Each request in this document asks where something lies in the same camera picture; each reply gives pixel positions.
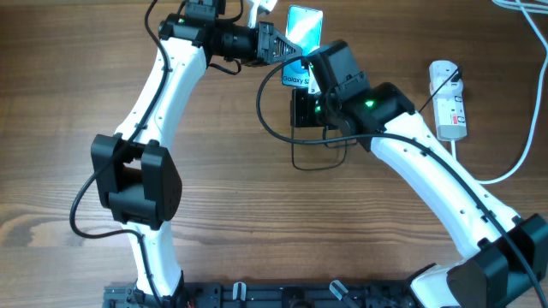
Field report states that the blue screen smartphone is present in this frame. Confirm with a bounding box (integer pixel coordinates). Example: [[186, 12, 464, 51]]
[[281, 5, 324, 88]]

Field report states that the black charger cable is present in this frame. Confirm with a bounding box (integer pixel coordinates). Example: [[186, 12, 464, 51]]
[[290, 66, 463, 172]]

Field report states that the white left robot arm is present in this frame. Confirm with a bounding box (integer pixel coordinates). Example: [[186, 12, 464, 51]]
[[91, 1, 301, 307]]

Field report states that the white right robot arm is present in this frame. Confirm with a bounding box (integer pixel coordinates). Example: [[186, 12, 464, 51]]
[[301, 40, 547, 307]]

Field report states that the white power strip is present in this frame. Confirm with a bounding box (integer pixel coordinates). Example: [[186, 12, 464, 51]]
[[429, 60, 468, 141]]

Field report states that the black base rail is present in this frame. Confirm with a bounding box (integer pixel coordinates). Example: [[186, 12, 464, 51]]
[[102, 280, 429, 308]]

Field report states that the white cable top right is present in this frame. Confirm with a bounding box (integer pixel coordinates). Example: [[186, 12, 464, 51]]
[[491, 0, 548, 15]]

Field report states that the white power strip cable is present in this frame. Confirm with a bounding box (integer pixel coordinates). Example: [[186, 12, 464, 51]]
[[450, 0, 548, 186]]

